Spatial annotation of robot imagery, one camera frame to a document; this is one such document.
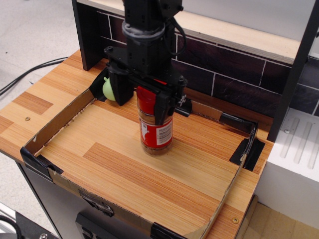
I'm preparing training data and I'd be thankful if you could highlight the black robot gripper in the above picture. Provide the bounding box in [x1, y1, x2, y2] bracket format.
[104, 21, 187, 124]

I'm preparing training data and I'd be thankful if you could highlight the black floor cable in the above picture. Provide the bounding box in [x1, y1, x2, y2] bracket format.
[0, 57, 68, 96]

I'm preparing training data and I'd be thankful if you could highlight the red-capped basil spice bottle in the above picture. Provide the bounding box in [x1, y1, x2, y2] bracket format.
[137, 86, 173, 156]

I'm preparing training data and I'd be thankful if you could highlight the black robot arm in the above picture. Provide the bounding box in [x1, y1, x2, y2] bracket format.
[105, 0, 187, 125]

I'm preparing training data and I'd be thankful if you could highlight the green toy apple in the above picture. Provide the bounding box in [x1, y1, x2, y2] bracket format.
[102, 77, 116, 101]

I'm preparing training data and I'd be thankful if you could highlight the black device with braided cable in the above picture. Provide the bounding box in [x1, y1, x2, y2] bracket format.
[0, 213, 58, 239]

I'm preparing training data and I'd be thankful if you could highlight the white side cabinet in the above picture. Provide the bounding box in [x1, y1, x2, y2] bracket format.
[256, 109, 319, 228]

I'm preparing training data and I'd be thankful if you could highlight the cardboard fence with black tape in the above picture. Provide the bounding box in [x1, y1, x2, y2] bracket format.
[19, 65, 266, 239]

